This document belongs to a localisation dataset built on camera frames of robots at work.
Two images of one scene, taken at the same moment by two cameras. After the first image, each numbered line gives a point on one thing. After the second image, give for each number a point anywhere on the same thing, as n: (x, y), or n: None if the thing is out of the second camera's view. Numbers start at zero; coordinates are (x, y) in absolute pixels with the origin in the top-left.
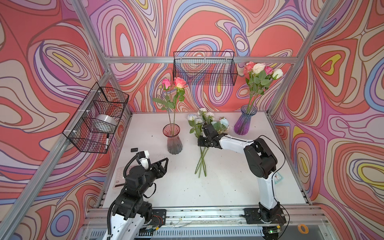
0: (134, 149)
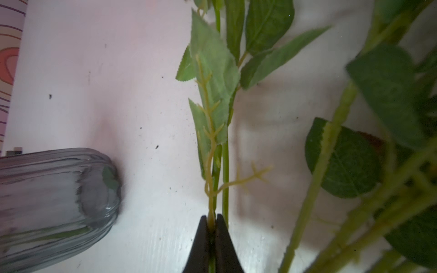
0: (17, 151)
